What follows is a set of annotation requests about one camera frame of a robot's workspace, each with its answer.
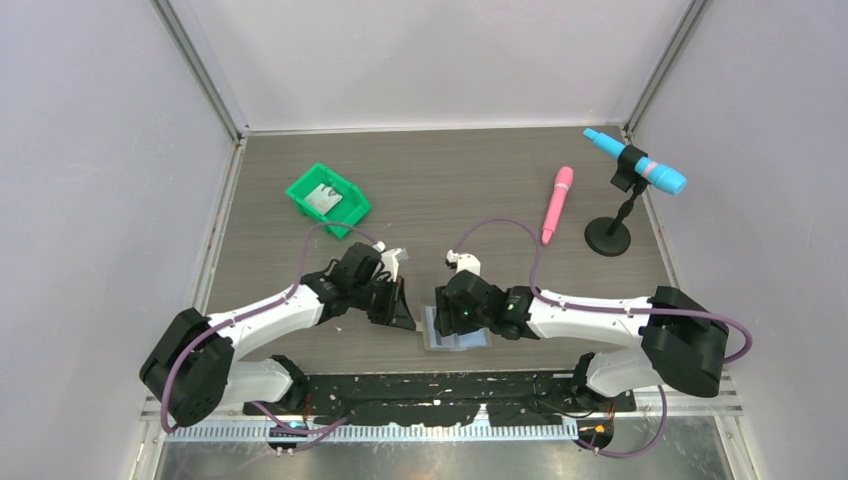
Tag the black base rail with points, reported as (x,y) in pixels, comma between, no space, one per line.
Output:
(518,398)

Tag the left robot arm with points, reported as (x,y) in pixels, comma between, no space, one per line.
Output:
(202,362)

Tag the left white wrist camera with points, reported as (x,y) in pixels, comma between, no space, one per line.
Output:
(390,260)

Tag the green plastic bin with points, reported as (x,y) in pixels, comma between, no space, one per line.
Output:
(350,211)

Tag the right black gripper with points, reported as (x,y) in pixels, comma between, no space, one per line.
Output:
(447,321)

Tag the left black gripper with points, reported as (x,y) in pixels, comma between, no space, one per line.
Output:
(396,309)

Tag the black microphone stand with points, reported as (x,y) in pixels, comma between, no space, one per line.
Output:
(610,236)

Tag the blue toy microphone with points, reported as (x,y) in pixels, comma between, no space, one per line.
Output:
(634,165)

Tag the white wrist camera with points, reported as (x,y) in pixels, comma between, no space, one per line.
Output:
(463,262)
(390,260)

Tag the grey card in bin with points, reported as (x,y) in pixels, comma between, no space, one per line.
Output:
(323,198)

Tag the pink toy microphone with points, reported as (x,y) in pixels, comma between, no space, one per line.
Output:
(562,185)

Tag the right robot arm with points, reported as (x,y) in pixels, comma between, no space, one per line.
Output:
(665,338)

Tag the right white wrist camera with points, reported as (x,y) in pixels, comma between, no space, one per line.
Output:
(463,262)

